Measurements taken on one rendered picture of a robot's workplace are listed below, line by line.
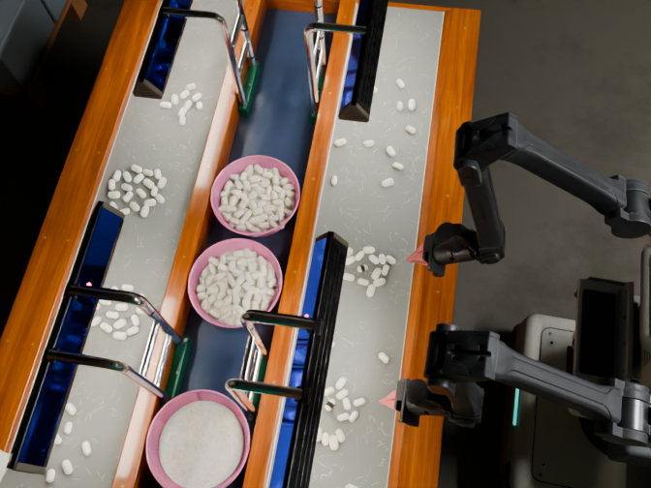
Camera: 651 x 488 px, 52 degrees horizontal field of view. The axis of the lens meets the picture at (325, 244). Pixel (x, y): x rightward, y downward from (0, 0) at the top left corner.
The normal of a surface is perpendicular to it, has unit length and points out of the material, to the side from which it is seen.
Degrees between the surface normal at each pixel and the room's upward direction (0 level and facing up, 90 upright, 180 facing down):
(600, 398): 33
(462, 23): 0
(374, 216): 0
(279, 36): 0
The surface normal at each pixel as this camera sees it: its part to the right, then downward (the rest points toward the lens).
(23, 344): -0.04, -0.40
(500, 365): 0.50, -0.22
